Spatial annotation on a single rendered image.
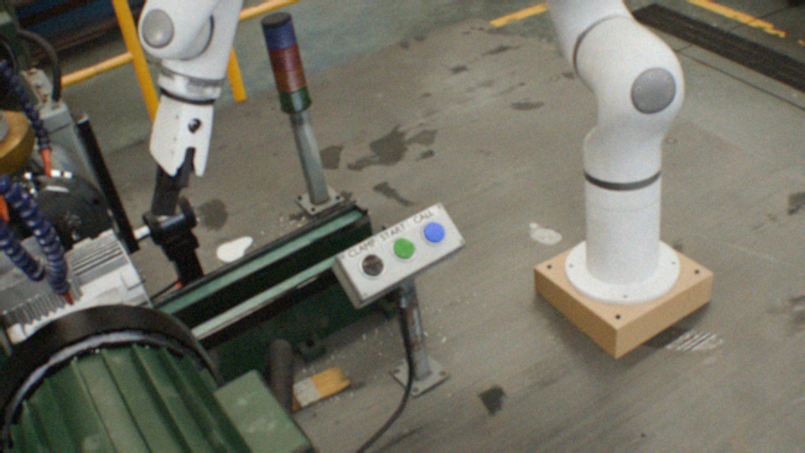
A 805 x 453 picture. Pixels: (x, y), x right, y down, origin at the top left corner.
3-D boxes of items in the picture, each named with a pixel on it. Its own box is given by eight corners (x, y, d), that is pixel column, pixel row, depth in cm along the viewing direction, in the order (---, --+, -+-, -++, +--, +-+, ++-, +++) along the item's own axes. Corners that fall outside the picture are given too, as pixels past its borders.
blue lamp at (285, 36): (274, 52, 142) (269, 31, 139) (260, 45, 146) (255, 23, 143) (302, 41, 144) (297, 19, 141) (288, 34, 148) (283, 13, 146)
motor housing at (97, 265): (60, 427, 107) (3, 333, 96) (35, 354, 120) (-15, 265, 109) (180, 366, 114) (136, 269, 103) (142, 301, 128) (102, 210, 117)
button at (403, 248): (398, 265, 106) (402, 262, 104) (386, 247, 106) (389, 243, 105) (416, 256, 107) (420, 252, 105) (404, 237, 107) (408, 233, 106)
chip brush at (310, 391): (235, 441, 117) (234, 438, 116) (225, 420, 120) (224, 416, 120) (353, 385, 123) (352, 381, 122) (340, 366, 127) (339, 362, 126)
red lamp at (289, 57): (279, 75, 144) (274, 52, 142) (266, 66, 149) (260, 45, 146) (307, 63, 147) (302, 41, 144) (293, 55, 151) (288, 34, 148)
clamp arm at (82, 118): (128, 257, 126) (73, 124, 111) (122, 249, 128) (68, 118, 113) (146, 248, 127) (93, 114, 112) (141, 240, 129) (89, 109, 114)
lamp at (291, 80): (285, 95, 147) (279, 75, 144) (271, 86, 151) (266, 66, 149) (312, 84, 149) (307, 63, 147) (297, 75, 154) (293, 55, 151)
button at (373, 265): (367, 282, 104) (369, 279, 102) (355, 263, 104) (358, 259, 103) (385, 272, 105) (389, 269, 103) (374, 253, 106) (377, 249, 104)
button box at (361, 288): (356, 310, 106) (364, 300, 102) (330, 266, 108) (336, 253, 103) (456, 254, 113) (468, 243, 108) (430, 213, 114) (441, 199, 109)
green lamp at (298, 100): (289, 116, 150) (285, 95, 147) (276, 106, 154) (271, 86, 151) (316, 104, 152) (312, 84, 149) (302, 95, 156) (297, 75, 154)
